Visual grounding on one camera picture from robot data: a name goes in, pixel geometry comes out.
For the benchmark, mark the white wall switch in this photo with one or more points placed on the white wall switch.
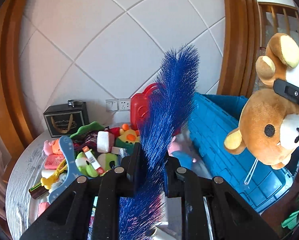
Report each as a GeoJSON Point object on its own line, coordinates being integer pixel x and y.
{"type": "Point", "coordinates": [112, 105]}

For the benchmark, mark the blue foam boomerang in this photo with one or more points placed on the blue foam boomerang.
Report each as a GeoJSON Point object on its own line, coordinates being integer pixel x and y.
{"type": "Point", "coordinates": [69, 170]}

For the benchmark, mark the white tissue pack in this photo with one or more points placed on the white tissue pack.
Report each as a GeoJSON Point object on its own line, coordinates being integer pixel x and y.
{"type": "Point", "coordinates": [105, 142]}

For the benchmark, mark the dark brown box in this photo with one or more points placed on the dark brown box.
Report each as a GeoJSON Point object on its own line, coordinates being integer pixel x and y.
{"type": "Point", "coordinates": [38, 190]}

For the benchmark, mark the small brown bear plush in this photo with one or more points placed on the small brown bear plush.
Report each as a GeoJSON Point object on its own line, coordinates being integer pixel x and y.
{"type": "Point", "coordinates": [282, 55]}

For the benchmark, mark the small pink plush toy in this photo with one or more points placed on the small pink plush toy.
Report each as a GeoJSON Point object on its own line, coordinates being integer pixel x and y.
{"type": "Point", "coordinates": [47, 147]}

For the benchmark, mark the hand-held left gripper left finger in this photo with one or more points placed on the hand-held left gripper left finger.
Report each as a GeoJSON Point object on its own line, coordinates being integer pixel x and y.
{"type": "Point", "coordinates": [132, 172]}

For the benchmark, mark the red bear-print suitcase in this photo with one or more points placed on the red bear-print suitcase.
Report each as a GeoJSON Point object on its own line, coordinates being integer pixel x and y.
{"type": "Point", "coordinates": [140, 110]}

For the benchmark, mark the wooden railing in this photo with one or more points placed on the wooden railing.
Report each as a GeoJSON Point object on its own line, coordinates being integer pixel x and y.
{"type": "Point", "coordinates": [282, 22]}

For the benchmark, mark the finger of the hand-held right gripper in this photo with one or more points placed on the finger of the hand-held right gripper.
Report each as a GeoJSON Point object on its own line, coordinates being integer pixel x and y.
{"type": "Point", "coordinates": [289, 91]}

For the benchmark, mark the yellow plastic toy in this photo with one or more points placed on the yellow plastic toy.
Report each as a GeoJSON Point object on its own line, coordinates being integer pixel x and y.
{"type": "Point", "coordinates": [50, 177]}

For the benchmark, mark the white wall socket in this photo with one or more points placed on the white wall socket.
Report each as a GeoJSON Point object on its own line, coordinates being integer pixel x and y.
{"type": "Point", "coordinates": [125, 104]}

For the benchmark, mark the large brown bear plush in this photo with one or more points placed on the large brown bear plush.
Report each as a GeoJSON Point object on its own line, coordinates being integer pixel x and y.
{"type": "Point", "coordinates": [262, 130]}

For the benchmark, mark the black gift box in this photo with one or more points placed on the black gift box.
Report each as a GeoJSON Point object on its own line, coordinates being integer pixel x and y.
{"type": "Point", "coordinates": [64, 120]}

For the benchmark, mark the green frog plush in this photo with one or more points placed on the green frog plush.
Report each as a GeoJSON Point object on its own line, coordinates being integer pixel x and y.
{"type": "Point", "coordinates": [107, 162]}

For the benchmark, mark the blue-dressed pig plush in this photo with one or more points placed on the blue-dressed pig plush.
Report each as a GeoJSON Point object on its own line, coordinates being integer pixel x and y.
{"type": "Point", "coordinates": [187, 155]}

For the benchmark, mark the narrow ribbed wooden wall frame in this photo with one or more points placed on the narrow ribbed wooden wall frame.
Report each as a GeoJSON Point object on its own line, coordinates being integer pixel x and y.
{"type": "Point", "coordinates": [239, 42]}

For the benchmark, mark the dark green plush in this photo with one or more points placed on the dark green plush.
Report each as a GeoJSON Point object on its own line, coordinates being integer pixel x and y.
{"type": "Point", "coordinates": [85, 130]}

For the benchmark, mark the yellow orange duck plush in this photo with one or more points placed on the yellow orange duck plush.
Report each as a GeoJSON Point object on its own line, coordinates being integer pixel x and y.
{"type": "Point", "coordinates": [128, 136]}

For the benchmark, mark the orange plush toy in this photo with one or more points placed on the orange plush toy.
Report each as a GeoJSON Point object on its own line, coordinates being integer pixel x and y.
{"type": "Point", "coordinates": [59, 146]}

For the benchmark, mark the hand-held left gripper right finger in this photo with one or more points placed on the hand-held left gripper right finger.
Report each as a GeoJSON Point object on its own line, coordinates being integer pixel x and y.
{"type": "Point", "coordinates": [173, 180]}

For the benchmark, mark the green cloth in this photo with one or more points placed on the green cloth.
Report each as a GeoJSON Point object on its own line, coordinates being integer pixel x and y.
{"type": "Point", "coordinates": [290, 221]}

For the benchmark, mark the wide wooden wall frame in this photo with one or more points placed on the wide wooden wall frame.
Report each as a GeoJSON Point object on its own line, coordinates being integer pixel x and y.
{"type": "Point", "coordinates": [17, 67]}

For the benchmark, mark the small pink tissue pack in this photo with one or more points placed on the small pink tissue pack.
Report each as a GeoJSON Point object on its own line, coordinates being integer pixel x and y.
{"type": "Point", "coordinates": [54, 161]}

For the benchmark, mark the blue tinsel duster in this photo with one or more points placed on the blue tinsel duster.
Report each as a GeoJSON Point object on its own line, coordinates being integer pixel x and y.
{"type": "Point", "coordinates": [169, 110]}

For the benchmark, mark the blue plastic crate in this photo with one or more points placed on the blue plastic crate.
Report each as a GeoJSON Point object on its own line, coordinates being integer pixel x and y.
{"type": "Point", "coordinates": [222, 155]}

